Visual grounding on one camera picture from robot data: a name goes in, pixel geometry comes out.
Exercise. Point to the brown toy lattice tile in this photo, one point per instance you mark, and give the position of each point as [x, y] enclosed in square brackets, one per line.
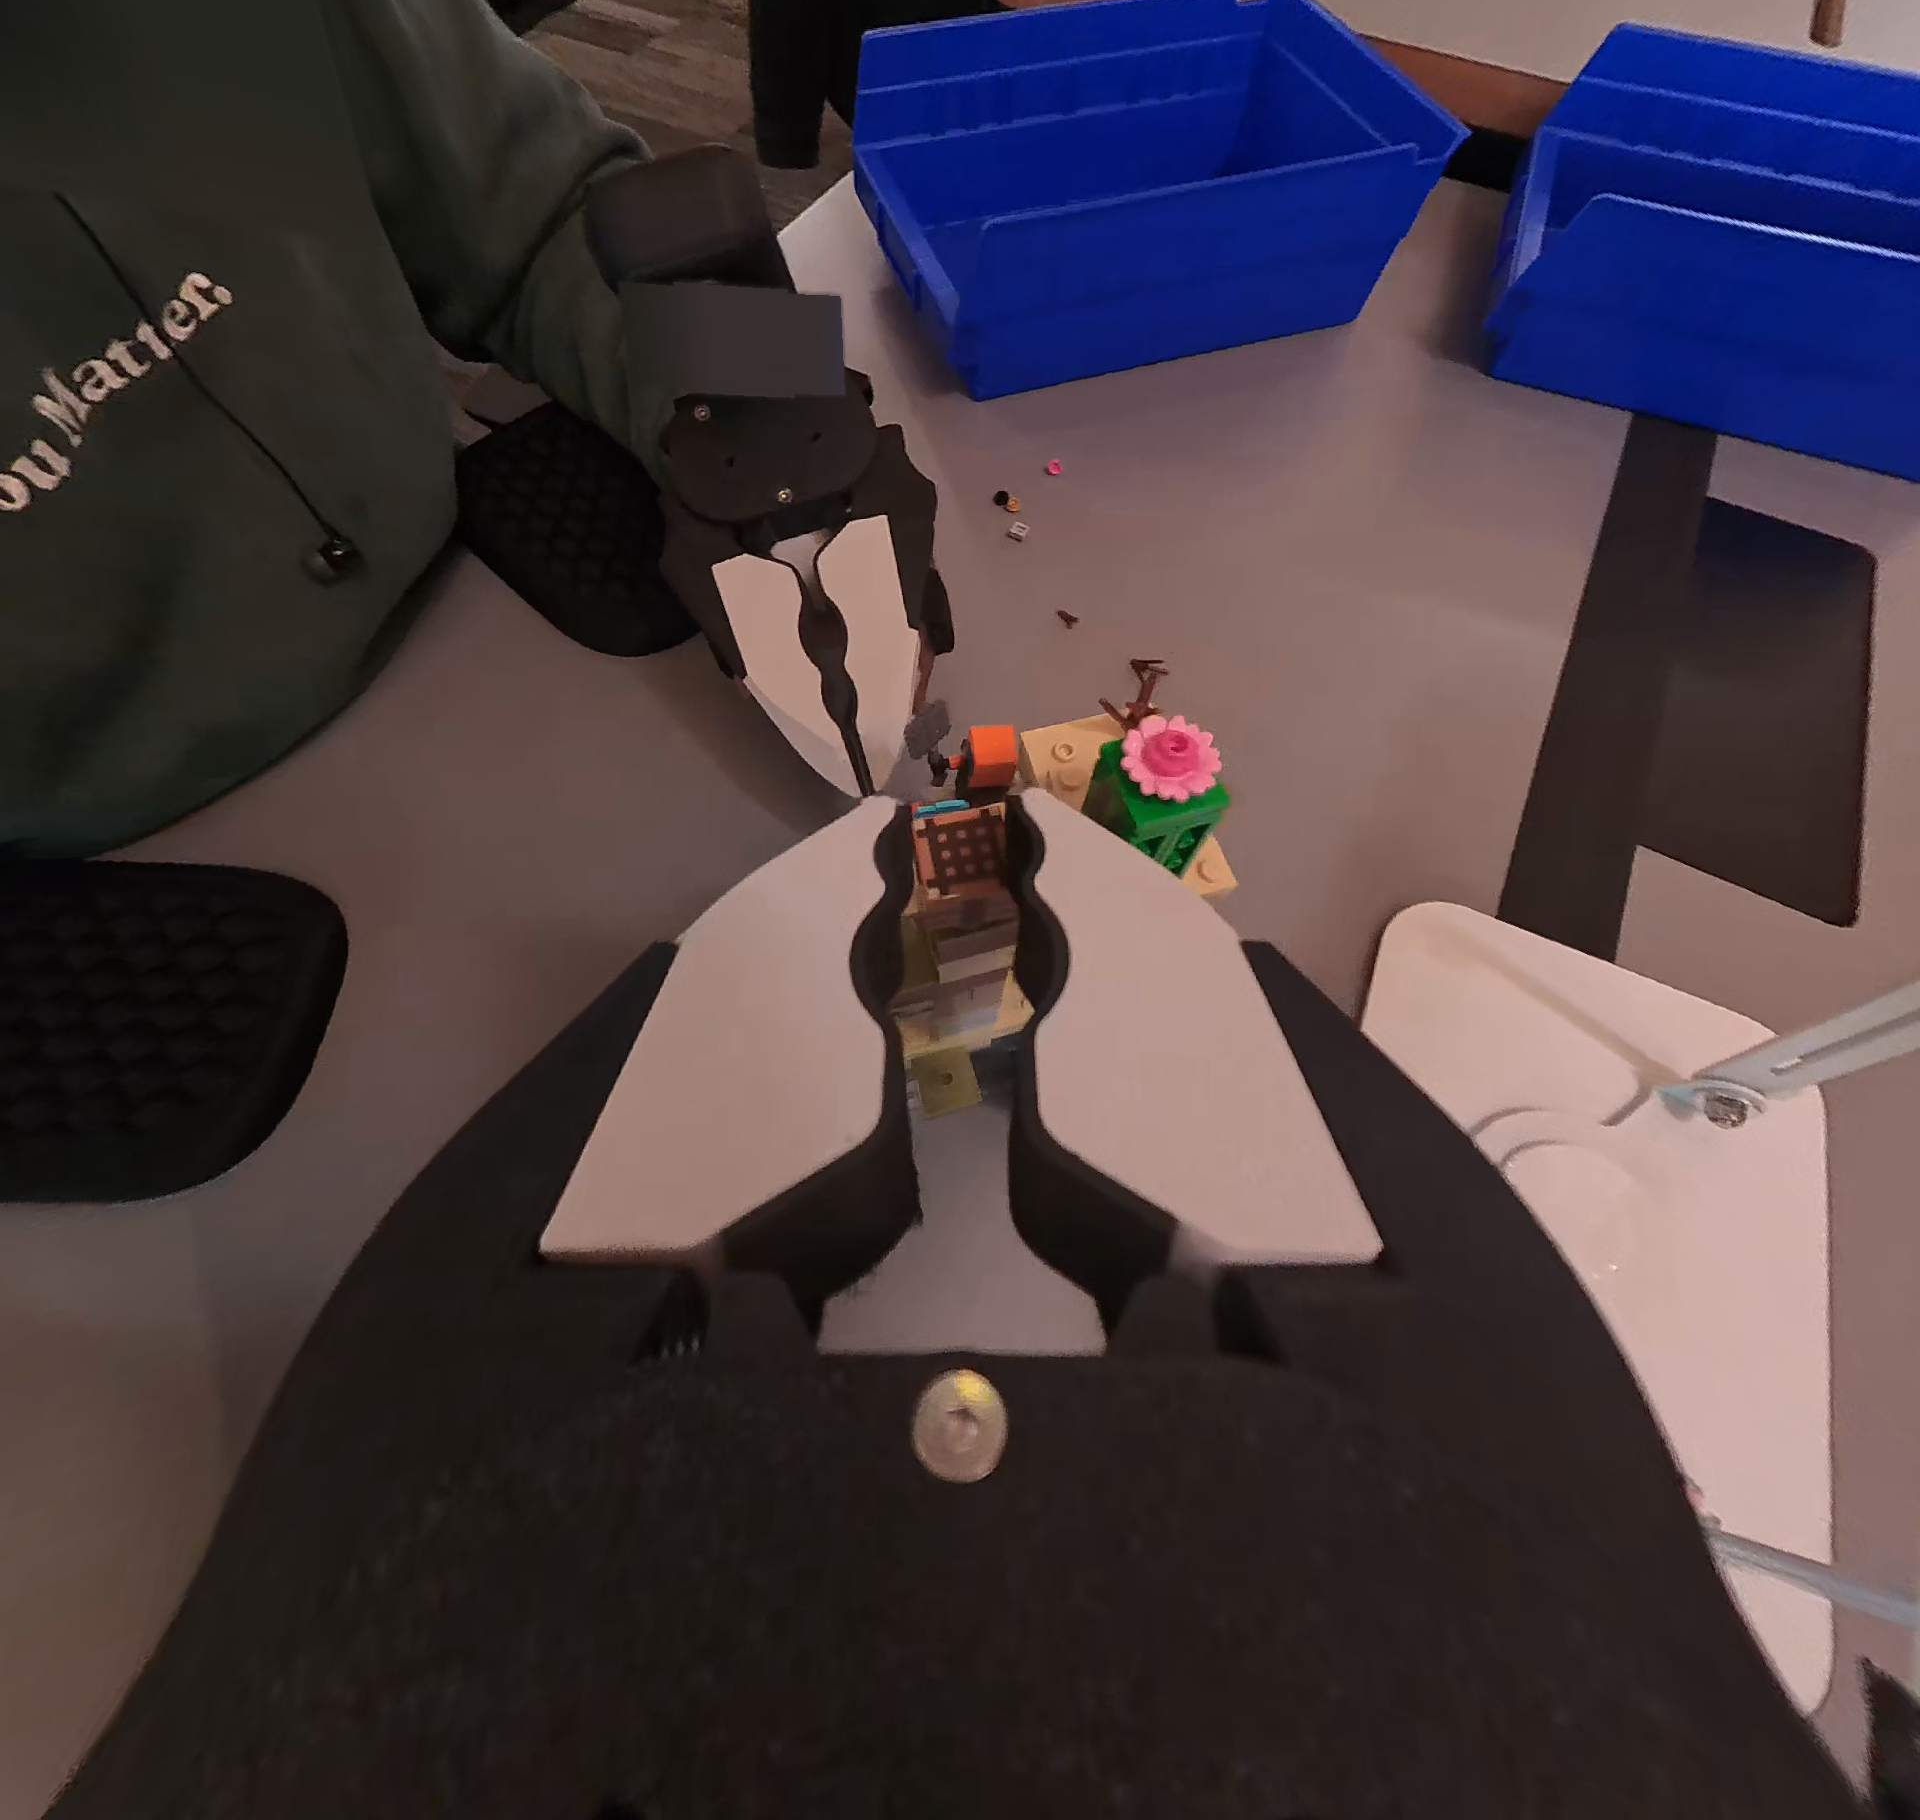
[962, 852]

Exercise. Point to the toy brick building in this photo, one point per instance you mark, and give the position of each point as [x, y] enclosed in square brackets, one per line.
[1055, 755]

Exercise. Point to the grey toy axe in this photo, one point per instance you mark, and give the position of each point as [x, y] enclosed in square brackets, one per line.
[933, 730]

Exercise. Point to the black earbud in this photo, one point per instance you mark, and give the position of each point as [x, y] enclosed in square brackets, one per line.
[333, 557]

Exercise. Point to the black jacket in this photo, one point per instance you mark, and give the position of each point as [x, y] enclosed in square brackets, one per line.
[810, 35]

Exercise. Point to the white book stand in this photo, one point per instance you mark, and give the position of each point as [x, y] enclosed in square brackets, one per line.
[1500, 1040]

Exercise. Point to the black mesh chair seat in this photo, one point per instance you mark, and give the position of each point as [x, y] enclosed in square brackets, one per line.
[151, 1024]
[572, 543]

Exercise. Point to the blue plastic bin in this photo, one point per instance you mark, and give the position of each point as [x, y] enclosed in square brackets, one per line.
[1141, 276]
[1694, 334]

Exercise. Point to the orange toy minifigure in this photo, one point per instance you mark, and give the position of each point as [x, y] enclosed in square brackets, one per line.
[991, 755]

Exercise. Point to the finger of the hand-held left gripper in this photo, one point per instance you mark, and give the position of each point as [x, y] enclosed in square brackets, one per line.
[879, 621]
[775, 652]

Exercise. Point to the green toy cactus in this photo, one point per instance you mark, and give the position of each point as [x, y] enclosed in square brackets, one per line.
[1171, 822]

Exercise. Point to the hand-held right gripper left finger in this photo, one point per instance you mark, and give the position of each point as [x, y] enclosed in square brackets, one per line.
[751, 1085]

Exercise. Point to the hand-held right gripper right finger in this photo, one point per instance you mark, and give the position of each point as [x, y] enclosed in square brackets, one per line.
[1201, 1085]

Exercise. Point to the pink toy flower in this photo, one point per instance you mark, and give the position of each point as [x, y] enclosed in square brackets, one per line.
[1171, 755]

